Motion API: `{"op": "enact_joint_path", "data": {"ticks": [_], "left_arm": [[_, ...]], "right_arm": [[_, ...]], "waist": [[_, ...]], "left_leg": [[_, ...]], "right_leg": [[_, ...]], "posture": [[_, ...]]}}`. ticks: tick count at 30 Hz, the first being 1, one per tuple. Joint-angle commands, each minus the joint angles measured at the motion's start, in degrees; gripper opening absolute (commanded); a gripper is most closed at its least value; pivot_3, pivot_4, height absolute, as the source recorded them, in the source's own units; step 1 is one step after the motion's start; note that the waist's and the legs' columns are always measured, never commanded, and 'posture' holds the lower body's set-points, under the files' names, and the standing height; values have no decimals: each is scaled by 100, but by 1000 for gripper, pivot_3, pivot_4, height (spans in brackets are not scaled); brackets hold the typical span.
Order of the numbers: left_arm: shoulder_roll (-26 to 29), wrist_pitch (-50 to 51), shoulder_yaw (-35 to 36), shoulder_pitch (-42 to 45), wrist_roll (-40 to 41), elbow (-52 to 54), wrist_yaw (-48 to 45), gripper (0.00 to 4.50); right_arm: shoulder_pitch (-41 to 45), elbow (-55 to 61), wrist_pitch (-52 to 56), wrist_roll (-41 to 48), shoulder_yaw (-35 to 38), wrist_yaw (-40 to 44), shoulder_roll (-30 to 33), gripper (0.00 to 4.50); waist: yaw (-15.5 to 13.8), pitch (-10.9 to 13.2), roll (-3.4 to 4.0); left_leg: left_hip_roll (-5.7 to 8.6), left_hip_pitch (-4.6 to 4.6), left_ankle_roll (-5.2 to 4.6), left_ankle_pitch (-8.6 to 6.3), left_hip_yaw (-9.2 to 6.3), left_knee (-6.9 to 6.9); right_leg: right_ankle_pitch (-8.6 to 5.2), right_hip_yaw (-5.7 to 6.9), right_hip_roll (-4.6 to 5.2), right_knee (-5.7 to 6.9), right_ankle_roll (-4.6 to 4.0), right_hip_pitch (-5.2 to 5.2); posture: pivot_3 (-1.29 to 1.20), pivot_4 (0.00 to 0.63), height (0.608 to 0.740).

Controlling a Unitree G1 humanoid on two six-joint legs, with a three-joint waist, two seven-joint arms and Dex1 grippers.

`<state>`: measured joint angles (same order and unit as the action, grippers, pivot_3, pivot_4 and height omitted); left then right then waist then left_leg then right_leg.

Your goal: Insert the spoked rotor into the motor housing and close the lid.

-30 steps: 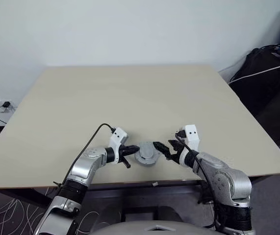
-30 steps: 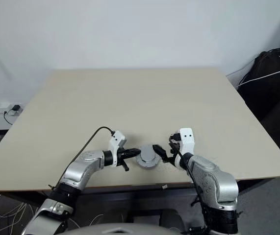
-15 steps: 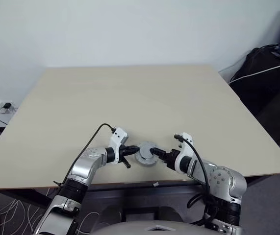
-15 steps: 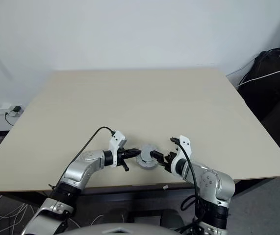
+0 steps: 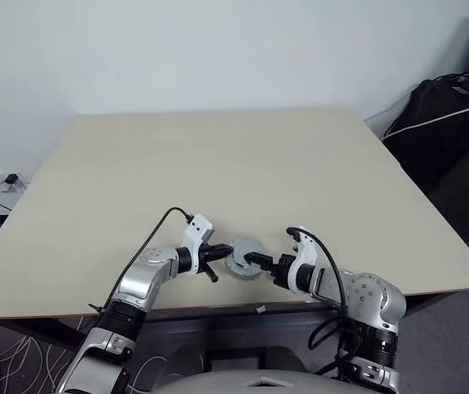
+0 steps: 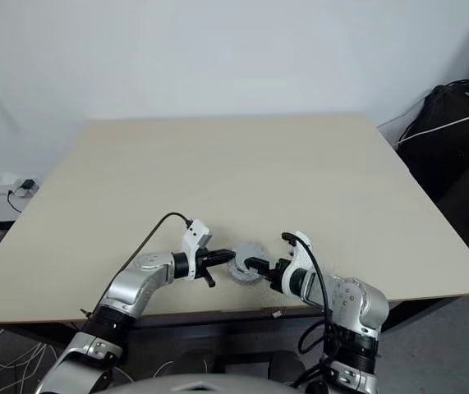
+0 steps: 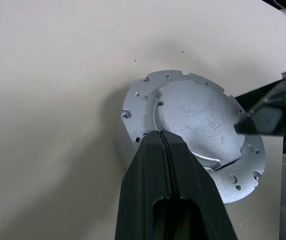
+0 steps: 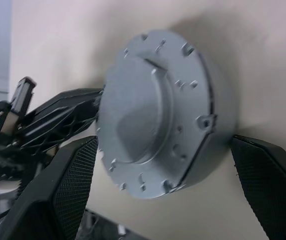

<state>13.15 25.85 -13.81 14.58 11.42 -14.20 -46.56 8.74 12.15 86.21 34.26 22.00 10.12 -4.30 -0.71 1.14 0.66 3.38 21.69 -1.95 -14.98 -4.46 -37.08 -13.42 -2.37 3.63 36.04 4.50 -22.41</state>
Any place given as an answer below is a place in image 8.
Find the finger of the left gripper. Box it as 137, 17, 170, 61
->
33, 87, 104, 119
19, 101, 100, 151

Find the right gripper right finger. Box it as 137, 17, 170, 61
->
229, 134, 286, 240

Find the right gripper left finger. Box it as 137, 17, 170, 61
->
0, 136, 100, 240

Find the grey round motor lid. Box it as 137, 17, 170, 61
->
96, 29, 219, 201

